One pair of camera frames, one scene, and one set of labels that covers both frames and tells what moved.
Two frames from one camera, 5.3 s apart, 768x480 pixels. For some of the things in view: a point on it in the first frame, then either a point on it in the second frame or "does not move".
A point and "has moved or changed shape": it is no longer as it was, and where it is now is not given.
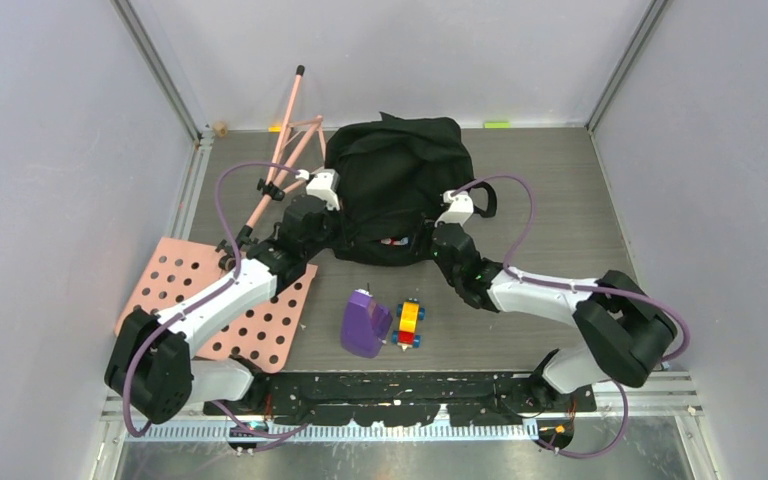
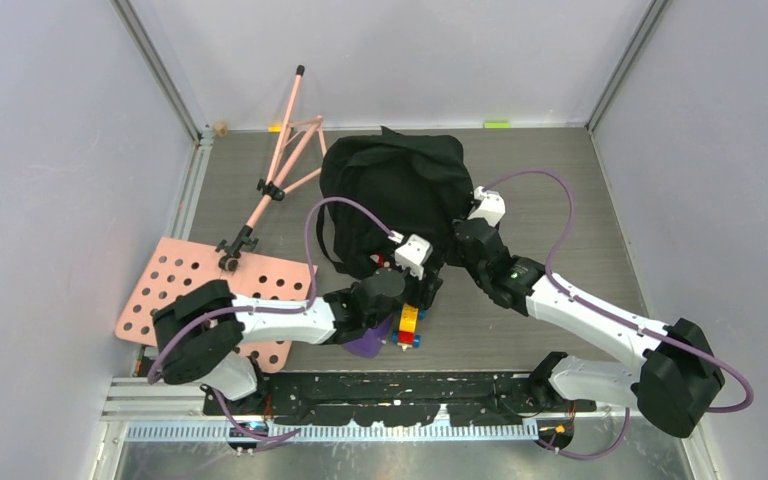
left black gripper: (331, 213) to (424, 288)
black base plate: (408, 399) does not move
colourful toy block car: (410, 314) does not move
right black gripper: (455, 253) to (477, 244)
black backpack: (395, 178) has moved or changed shape
